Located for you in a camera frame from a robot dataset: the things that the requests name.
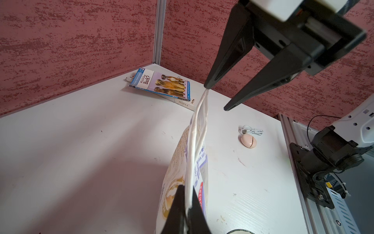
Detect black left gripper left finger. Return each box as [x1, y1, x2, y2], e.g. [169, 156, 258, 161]
[161, 185, 186, 234]

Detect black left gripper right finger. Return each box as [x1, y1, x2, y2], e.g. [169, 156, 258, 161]
[187, 190, 211, 234]

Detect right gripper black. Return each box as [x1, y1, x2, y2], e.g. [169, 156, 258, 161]
[204, 1, 367, 111]

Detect white patterned breakfast bowl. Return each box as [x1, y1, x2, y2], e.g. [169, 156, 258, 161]
[227, 229, 254, 234]

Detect oats bag white purple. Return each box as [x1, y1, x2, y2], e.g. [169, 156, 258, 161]
[154, 90, 209, 234]

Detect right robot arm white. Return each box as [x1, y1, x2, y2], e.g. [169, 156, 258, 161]
[205, 1, 374, 175]

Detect pink round case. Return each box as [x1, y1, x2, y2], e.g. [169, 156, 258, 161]
[241, 134, 257, 149]

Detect dog book blue cover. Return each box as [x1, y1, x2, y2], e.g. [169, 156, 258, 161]
[129, 68, 191, 101]

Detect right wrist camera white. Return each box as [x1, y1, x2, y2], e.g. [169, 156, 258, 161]
[249, 0, 348, 22]

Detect right aluminium corner post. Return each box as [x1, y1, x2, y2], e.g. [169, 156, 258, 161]
[153, 0, 167, 65]

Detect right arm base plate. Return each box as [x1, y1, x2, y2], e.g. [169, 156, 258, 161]
[290, 143, 352, 209]

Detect aluminium front rail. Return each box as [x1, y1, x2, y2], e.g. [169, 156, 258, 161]
[276, 112, 374, 234]

